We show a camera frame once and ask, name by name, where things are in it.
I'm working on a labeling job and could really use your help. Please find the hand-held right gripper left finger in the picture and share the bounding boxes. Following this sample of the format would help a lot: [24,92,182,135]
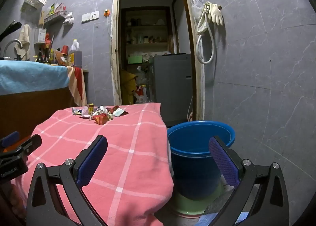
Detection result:
[26,135,108,226]

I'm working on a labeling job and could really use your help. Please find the wall switch socket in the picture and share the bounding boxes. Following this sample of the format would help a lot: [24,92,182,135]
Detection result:
[81,10,100,23]

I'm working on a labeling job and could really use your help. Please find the blue plastic bucket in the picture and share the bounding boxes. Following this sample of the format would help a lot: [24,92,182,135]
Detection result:
[167,121,236,200]

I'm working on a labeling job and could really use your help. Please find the crumpled clear plastic bag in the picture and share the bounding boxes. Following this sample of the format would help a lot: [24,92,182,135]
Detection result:
[136,65,150,86]

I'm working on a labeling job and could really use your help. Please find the wall rack with packets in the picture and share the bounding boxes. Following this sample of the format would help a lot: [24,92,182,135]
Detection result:
[44,2,67,24]

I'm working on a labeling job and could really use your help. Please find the white rag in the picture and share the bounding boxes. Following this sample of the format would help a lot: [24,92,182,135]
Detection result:
[63,12,75,24]

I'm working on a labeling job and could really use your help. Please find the yellow bag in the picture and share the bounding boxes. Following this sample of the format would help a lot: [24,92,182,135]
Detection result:
[120,69,138,105]

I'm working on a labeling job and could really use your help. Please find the wooden cabinet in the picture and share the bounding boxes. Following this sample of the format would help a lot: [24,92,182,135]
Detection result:
[0,85,80,142]

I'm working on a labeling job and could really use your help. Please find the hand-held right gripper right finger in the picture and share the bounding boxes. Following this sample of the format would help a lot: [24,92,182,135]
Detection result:
[209,136,290,226]

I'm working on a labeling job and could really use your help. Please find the grey washing machine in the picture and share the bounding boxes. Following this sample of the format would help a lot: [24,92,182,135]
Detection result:
[148,53,193,128]

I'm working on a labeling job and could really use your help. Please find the cooking oil bottle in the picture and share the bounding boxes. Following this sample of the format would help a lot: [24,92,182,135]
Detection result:
[68,39,83,68]

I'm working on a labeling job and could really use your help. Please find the white hose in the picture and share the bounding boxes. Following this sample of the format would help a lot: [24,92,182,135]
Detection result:
[196,22,215,65]

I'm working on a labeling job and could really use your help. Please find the worn door frame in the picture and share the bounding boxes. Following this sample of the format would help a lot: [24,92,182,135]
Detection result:
[110,0,205,123]

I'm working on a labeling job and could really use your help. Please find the wooden shelf unit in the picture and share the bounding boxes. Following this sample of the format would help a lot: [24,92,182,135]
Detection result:
[121,6,174,69]

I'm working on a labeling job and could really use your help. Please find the white wall basket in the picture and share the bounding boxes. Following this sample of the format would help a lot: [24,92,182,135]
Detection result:
[21,0,47,12]

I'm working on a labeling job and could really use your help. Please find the red and white bag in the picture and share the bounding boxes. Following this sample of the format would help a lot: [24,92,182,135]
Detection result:
[133,85,150,104]

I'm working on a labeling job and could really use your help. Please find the black curved handle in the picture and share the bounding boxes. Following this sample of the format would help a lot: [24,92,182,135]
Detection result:
[0,22,22,39]

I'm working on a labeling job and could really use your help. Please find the pink plaid cloth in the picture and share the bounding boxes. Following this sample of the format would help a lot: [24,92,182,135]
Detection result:
[10,103,174,226]

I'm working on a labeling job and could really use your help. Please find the green plastic basin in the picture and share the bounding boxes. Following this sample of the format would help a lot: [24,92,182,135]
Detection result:
[170,182,230,217]

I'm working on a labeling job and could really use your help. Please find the red and cream striped cloth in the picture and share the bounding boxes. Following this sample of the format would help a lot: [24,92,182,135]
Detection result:
[67,66,88,107]

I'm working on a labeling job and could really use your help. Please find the cream rubber gloves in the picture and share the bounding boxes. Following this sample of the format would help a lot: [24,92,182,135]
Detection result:
[197,1,224,36]

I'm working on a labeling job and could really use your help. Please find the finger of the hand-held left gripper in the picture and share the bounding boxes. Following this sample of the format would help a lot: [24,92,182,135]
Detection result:
[0,131,20,148]
[15,134,42,156]

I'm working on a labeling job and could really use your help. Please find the beige hanging towel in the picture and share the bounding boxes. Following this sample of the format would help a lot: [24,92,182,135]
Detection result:
[14,24,31,59]

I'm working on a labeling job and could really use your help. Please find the metal faucet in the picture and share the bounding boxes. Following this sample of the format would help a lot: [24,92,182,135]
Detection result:
[3,39,23,60]

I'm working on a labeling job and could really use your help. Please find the light blue cloth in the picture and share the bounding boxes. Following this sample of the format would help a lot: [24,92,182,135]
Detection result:
[0,60,70,95]

